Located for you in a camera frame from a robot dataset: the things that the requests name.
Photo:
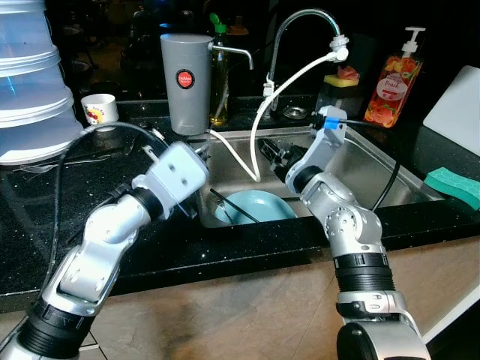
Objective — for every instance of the stacked translucent plastic containers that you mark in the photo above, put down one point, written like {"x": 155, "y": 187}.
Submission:
{"x": 30, "y": 90}

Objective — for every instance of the black chopstick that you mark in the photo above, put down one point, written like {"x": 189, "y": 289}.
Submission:
{"x": 234, "y": 206}

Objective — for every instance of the silver fork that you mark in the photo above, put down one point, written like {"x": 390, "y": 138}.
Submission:
{"x": 34, "y": 169}

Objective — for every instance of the white printed cup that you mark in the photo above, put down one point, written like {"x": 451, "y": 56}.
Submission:
{"x": 100, "y": 111}

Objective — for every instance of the yellow sponge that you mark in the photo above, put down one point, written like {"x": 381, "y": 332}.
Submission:
{"x": 336, "y": 81}

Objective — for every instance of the oil bottle with green cap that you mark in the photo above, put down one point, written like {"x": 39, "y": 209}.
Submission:
{"x": 220, "y": 90}

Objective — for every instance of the small chrome tap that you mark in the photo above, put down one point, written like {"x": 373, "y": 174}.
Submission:
{"x": 236, "y": 51}

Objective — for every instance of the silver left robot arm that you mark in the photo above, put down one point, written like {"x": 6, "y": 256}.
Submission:
{"x": 97, "y": 232}

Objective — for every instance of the blue tape strip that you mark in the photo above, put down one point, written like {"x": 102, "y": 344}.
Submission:
{"x": 327, "y": 120}

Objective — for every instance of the round chrome hole cap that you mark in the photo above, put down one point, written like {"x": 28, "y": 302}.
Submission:
{"x": 296, "y": 113}

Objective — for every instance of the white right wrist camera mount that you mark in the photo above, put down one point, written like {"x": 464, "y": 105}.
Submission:
{"x": 322, "y": 146}

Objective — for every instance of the peach soap pump bottle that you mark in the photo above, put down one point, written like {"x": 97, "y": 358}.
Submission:
{"x": 390, "y": 94}

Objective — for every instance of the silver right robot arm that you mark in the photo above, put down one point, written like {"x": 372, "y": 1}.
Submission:
{"x": 352, "y": 225}

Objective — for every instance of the chrome gooseneck faucet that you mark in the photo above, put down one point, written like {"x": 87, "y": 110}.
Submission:
{"x": 277, "y": 46}

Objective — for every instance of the green sponge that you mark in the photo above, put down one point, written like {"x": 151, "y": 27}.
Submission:
{"x": 454, "y": 187}

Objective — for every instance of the white cutting board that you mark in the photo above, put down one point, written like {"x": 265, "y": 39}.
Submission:
{"x": 457, "y": 112}

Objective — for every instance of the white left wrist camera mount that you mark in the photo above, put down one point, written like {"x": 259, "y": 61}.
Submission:
{"x": 176, "y": 172}

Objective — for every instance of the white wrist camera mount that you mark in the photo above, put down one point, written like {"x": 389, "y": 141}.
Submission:
{"x": 322, "y": 146}
{"x": 176, "y": 172}

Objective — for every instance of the light blue plate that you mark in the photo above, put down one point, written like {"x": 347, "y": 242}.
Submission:
{"x": 262, "y": 206}

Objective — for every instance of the dark sponge holder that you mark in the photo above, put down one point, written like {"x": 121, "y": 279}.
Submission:
{"x": 337, "y": 101}

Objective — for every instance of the pink scrubber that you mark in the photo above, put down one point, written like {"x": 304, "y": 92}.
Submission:
{"x": 349, "y": 73}

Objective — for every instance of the stainless steel sink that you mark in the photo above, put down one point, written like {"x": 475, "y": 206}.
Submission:
{"x": 360, "y": 161}

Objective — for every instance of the grey jug with red label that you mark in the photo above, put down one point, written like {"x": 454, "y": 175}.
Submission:
{"x": 187, "y": 97}

